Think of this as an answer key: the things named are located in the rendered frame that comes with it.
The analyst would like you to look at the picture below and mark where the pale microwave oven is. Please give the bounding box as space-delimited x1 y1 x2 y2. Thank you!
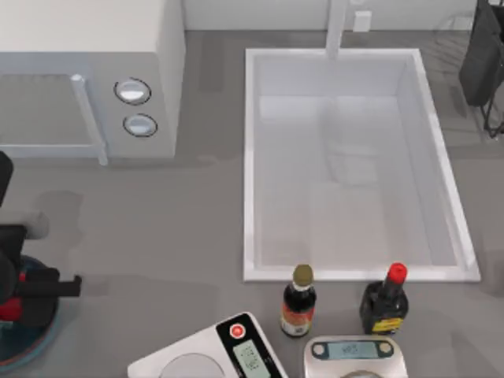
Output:
0 0 187 167

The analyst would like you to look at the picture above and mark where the white sink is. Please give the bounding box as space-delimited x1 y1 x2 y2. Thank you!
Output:
241 47 483 284

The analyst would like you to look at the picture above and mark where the white wall socket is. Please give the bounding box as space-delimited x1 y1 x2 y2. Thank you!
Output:
353 10 372 34

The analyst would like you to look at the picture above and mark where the small red object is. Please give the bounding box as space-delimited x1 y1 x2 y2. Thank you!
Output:
0 297 25 322

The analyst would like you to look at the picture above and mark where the teal round dish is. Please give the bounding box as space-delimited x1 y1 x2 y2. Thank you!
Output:
0 254 61 370

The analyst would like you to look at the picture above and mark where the white and black kitchen scale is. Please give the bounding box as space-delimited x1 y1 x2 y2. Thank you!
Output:
126 311 290 378

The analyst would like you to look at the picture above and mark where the pale microwave door handle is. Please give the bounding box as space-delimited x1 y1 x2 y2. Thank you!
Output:
70 73 109 167

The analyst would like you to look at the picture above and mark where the silver kitchen scale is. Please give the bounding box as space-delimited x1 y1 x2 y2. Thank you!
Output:
302 335 410 378

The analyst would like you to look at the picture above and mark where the large silver microwave knob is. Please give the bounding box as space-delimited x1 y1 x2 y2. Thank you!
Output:
113 76 153 106

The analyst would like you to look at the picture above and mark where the tall white tap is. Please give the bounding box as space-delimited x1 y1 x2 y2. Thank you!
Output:
324 0 348 61

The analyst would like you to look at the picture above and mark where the small silver microwave knob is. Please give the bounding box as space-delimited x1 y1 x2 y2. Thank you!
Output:
122 113 159 139

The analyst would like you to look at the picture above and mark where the microwave oven door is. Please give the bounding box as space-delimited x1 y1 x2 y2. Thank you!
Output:
0 72 104 159

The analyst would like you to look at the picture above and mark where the dark bottle with red cap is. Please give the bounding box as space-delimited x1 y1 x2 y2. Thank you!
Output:
358 261 410 336

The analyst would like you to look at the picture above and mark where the dark bottle with olive cap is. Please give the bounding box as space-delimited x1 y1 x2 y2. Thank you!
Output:
280 263 319 339

